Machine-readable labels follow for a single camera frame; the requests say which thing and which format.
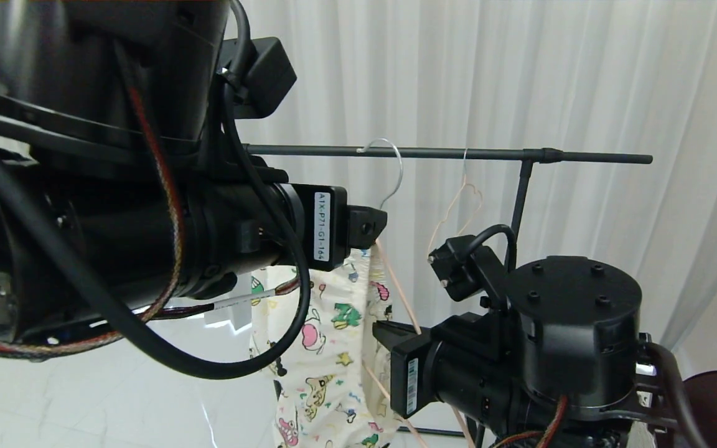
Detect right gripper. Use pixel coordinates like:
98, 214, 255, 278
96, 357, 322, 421
372, 311, 524, 439

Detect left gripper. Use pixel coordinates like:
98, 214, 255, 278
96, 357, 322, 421
187, 179, 350, 301

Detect pink clothes hanger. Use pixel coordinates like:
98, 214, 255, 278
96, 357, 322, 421
357, 138, 479, 448
426, 148, 485, 257

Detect cream printed garment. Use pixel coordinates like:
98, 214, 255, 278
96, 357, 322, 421
250, 246, 424, 448

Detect black clothes rack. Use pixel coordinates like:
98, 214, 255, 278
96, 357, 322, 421
243, 143, 654, 436

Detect white curtain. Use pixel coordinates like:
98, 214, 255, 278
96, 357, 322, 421
228, 0, 717, 436

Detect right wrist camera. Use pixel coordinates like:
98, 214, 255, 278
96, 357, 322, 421
427, 224, 519, 307

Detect black cable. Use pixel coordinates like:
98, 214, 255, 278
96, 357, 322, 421
0, 0, 313, 381

